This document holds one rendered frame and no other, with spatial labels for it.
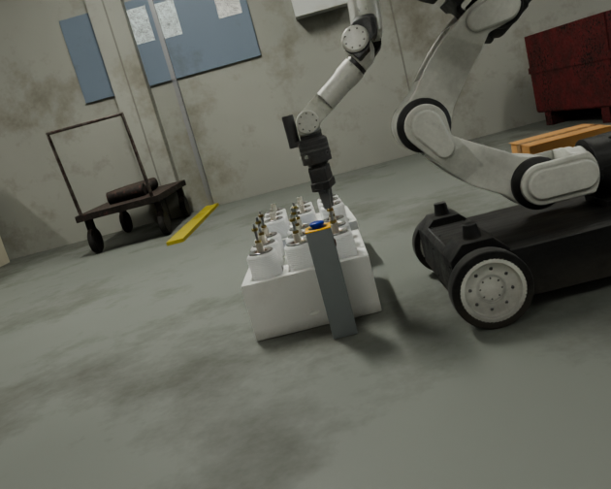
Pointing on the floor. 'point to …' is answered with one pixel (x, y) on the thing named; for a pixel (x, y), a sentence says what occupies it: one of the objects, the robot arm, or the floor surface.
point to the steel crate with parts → (583, 67)
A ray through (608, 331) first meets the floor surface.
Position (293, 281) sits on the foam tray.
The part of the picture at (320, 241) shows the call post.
